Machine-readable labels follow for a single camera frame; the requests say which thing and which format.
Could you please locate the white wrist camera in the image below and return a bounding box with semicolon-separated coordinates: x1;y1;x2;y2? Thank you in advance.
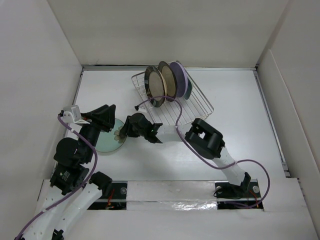
58;105;82;124
134;105;147;113

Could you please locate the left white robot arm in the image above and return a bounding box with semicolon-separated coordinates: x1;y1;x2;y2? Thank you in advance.
16;104;116;240

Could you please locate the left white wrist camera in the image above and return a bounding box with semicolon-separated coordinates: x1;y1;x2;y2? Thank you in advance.
58;105;82;124

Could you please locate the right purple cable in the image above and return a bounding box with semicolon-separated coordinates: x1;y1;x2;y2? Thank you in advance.
134;95;271;209

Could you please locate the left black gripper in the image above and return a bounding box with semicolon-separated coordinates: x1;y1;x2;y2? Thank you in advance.
76;103;116;162

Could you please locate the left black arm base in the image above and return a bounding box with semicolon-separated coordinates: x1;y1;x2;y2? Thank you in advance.
88;181;128;211

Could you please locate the brown rimmed deep plate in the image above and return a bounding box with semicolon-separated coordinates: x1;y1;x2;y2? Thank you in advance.
158;61;178;99

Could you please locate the round light green plate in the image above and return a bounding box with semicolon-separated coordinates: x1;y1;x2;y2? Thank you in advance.
95;118;127;153

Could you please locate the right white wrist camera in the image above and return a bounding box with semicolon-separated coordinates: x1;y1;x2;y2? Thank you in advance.
134;105;147;113

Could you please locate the striped rim beige plate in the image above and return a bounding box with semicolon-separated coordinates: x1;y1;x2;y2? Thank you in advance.
144;66;166;108

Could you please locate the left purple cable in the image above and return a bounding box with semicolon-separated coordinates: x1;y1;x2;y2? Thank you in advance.
13;114;99;240

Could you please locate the metal wire dish rack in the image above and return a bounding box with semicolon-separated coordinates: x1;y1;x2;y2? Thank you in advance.
131;71;214;126

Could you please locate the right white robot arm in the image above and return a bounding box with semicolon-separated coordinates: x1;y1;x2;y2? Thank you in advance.
119;113;251;197

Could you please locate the purple round plate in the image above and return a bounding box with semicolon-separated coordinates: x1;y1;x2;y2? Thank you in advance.
169;61;188;98

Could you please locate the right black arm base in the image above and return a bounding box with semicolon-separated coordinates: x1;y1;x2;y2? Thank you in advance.
213;180;262;210

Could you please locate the beige bird pattern plate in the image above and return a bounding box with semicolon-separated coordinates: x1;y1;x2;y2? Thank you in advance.
159;71;168;96

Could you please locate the purple cable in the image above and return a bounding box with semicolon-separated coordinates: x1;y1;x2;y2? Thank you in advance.
13;114;99;240
134;95;271;209

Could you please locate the rectangular light green plate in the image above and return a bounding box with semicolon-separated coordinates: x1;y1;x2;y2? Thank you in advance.
183;78;193;100

